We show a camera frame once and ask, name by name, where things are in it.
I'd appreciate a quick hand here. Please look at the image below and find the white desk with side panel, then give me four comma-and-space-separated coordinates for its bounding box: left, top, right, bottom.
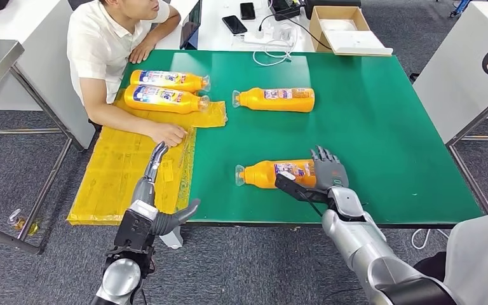
0, 0, 97, 150

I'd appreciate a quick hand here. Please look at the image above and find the orange detergent bottle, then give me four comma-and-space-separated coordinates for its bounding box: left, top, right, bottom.
129, 69, 212, 93
124, 84, 210, 115
232, 87, 316, 114
234, 158, 318, 190

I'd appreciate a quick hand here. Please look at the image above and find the person's left hand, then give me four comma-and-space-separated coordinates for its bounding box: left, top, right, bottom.
129, 38, 156, 65

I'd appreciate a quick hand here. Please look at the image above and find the yellow plastic sheet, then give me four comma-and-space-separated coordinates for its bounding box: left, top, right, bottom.
67, 88, 228, 226

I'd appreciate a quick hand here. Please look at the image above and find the person's right hand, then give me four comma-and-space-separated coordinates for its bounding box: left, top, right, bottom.
149, 123, 189, 148

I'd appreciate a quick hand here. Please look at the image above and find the white desk on metal frame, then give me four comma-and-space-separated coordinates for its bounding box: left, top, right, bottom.
412, 1, 488, 215

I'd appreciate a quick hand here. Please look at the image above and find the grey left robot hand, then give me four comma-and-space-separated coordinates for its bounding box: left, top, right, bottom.
131, 141, 201, 236

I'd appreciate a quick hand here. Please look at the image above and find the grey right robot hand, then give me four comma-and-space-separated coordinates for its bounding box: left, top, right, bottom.
309, 145, 350, 193

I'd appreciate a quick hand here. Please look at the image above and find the black charger device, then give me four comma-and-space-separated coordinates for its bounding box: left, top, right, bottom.
268, 0, 302, 22

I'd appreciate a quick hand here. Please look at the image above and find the white charging cable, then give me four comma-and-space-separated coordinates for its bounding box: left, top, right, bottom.
251, 25, 299, 67

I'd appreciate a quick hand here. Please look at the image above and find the black power cable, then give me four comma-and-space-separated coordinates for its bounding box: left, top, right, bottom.
258, 13, 332, 51

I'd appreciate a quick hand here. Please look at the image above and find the black round stool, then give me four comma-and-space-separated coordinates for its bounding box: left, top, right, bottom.
413, 252, 447, 283

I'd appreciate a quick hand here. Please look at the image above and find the small bottle on floor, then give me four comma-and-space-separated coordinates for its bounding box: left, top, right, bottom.
7, 208, 41, 236

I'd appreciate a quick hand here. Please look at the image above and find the open cardboard box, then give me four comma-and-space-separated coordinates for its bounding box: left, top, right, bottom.
309, 6, 393, 57

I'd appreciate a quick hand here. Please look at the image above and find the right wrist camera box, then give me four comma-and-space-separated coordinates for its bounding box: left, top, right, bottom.
274, 170, 331, 205

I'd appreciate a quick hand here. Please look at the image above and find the white flat box lid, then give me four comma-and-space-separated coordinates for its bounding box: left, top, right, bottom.
323, 30, 393, 56

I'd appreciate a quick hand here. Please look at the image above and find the black smartphone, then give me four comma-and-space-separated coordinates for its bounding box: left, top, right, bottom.
222, 15, 248, 36
240, 2, 257, 21

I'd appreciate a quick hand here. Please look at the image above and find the white table leg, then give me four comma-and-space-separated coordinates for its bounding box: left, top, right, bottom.
159, 227, 185, 250

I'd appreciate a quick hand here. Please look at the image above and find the white desk with devices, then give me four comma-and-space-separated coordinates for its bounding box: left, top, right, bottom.
154, 0, 316, 53

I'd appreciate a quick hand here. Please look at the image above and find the white floor cable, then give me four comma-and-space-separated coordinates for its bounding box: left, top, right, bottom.
410, 228, 449, 250

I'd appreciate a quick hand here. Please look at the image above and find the dark tablet on stand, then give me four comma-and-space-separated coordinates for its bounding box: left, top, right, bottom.
179, 0, 203, 50

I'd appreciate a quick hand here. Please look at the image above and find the white power strip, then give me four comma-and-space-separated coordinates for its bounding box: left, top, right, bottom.
243, 26, 294, 46

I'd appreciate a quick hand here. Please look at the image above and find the white item inside carton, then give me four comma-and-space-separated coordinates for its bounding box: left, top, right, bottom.
318, 18, 356, 32

